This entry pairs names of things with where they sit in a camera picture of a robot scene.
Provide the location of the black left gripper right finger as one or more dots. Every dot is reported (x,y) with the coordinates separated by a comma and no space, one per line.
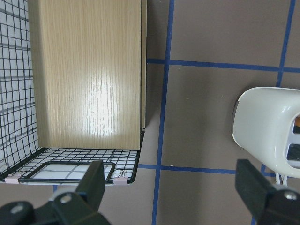
(269,204)

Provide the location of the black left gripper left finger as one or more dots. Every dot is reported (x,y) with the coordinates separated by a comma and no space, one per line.
(79,207)

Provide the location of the white toaster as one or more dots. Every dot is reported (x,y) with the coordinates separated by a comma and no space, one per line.
(263,122)

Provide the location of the pink binder clip right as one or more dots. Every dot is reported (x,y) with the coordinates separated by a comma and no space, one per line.
(121,179)

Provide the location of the pink binder clip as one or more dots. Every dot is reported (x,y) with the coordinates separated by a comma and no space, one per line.
(121,179)
(12,179)

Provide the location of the pink binder clip left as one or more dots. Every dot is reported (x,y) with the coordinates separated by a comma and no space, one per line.
(12,179)

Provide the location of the wire rack with wooden shelves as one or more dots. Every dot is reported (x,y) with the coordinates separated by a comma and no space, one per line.
(72,88)

